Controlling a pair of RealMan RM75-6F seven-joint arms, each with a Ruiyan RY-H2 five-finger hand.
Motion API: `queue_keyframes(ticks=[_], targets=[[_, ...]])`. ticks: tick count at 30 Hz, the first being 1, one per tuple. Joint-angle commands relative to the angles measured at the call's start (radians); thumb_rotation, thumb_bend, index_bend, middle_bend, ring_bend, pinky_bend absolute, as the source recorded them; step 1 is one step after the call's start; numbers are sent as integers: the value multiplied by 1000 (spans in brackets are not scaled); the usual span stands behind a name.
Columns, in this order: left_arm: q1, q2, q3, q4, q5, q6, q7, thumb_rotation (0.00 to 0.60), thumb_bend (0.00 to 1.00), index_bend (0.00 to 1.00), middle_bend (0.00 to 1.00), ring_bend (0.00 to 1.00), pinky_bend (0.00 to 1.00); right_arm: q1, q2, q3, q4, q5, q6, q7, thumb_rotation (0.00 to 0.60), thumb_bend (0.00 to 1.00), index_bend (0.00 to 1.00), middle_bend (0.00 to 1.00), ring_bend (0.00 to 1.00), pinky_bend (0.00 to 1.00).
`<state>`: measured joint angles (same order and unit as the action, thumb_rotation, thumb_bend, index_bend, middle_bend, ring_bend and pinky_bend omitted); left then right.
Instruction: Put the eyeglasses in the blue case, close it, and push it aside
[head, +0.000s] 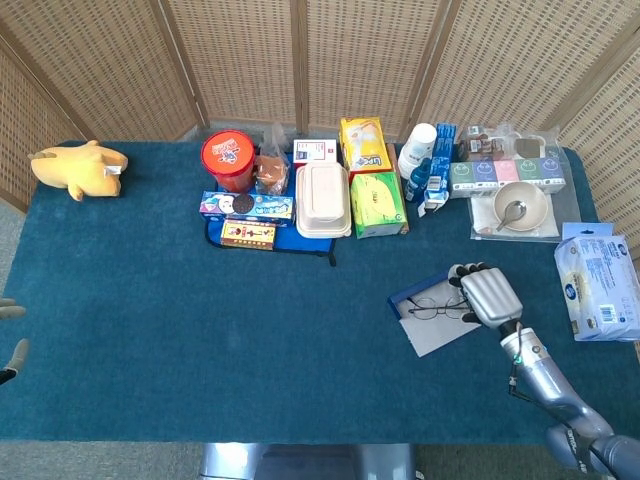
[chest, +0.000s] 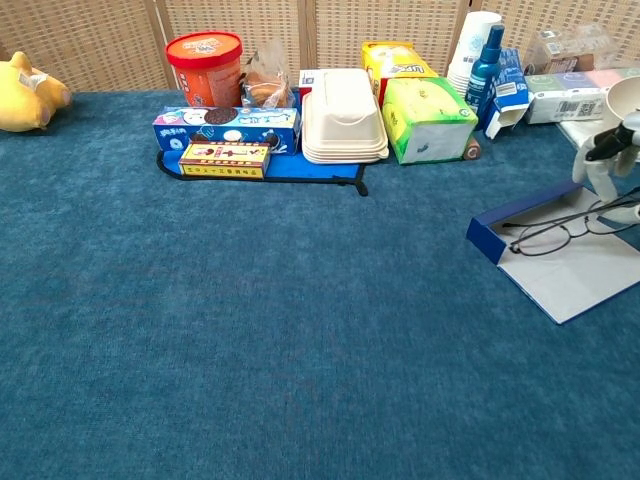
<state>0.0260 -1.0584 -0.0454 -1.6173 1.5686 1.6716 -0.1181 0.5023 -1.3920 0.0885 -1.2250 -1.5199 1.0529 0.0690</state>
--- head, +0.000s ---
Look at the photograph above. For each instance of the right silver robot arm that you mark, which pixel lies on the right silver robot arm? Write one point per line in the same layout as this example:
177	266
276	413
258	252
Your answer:
550	380

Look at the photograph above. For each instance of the grey spoon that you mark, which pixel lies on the grey spoon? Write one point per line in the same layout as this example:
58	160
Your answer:
515	209

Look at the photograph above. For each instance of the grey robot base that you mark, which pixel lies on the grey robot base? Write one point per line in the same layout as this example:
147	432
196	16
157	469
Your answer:
310	462

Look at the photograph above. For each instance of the small white red box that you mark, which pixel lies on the small white red box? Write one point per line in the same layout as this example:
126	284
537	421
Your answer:
314	151

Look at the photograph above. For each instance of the beige bowl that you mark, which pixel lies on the beige bowl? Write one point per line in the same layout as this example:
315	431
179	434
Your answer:
530	200

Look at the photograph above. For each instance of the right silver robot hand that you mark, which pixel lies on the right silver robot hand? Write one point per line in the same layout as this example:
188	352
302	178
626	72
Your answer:
492	297

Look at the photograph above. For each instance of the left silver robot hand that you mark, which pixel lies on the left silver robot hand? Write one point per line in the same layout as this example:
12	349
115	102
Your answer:
12	312

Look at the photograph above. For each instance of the clear bag with mirror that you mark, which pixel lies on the clear bag with mirror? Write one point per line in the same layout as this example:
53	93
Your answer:
527	147

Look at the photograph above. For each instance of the blue Oreo cookie box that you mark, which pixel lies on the blue Oreo cookie box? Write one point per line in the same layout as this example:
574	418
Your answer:
245	205

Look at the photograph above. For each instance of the beige lunch box container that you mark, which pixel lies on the beige lunch box container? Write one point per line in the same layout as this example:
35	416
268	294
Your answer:
322	197

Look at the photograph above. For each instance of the yellow Lipton tea box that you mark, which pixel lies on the yellow Lipton tea box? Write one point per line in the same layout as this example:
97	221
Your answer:
362	145

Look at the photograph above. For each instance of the blue white wet wipes pack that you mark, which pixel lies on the blue white wet wipes pack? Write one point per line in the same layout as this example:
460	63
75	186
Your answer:
597	285

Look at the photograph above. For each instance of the clear bag brown chocolates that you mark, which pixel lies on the clear bag brown chocolates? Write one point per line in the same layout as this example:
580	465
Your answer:
480	147

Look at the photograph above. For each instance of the wicker folding screen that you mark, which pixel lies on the wicker folding screen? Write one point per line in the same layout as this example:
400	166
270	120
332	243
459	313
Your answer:
240	60

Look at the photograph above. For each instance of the black thin-frame glasses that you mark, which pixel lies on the black thin-frame glasses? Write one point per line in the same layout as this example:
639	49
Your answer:
441	309

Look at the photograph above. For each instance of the clear zip bag white cloth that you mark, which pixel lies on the clear zip bag white cloth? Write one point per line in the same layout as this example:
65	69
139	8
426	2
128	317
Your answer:
482	215

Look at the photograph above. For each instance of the green tissue pack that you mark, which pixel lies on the green tissue pack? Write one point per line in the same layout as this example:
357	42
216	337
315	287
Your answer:
377	202

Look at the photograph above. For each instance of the bread in clear bag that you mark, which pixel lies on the bread in clear bag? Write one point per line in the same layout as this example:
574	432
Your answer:
271	172

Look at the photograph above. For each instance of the row of pastel boxes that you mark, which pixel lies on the row of pastel boxes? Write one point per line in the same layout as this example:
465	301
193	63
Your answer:
505	172

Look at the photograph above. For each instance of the red instant noodle bucket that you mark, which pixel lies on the red instant noodle bucket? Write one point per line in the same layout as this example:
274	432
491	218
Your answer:
227	155

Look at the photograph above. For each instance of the blue grey glasses pouch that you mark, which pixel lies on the blue grey glasses pouch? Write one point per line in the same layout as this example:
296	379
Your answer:
435	335

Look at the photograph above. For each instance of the teal carpet table cover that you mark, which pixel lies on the teal carpet table cover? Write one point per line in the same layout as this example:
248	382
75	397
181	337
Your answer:
150	300

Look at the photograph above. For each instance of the yellow red small box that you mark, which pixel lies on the yellow red small box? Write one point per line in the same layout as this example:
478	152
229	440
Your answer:
247	234

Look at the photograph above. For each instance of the blue spray bottle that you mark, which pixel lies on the blue spray bottle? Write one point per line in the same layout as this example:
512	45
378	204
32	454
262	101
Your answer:
417	177

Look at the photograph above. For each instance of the yellow plush toy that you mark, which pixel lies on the yellow plush toy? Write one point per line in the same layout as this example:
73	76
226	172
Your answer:
85	172

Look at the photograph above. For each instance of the light blue card package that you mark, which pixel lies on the light blue card package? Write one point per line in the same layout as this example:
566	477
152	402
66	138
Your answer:
587	230

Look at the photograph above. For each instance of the white plastic bottle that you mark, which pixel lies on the white plastic bottle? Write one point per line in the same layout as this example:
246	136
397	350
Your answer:
417	145

